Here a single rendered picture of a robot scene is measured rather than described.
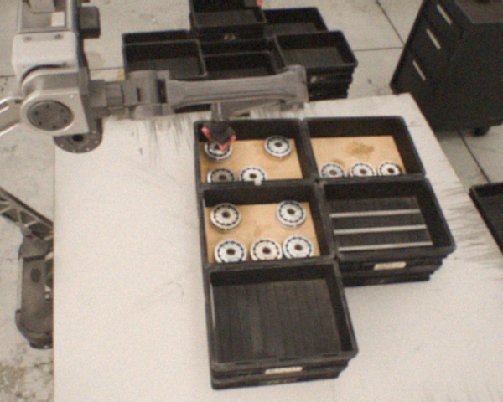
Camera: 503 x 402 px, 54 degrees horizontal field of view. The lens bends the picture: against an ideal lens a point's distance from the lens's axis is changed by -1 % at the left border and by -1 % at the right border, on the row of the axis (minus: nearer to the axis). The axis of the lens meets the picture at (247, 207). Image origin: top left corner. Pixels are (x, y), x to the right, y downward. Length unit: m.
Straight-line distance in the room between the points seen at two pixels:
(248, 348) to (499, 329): 0.88
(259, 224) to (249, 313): 0.32
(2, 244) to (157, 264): 1.20
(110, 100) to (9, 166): 1.99
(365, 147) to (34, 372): 1.69
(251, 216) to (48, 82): 0.84
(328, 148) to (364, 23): 2.36
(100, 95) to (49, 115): 0.11
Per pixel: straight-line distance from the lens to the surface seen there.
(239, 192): 1.65
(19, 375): 2.44
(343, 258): 1.54
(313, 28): 3.32
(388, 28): 4.20
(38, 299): 2.28
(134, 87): 1.13
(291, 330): 1.51
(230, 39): 2.93
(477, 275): 1.97
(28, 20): 1.27
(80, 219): 1.87
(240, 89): 1.17
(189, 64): 2.76
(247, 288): 1.55
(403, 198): 1.87
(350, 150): 1.95
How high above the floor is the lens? 2.22
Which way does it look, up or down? 54 degrees down
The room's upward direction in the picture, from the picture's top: 8 degrees clockwise
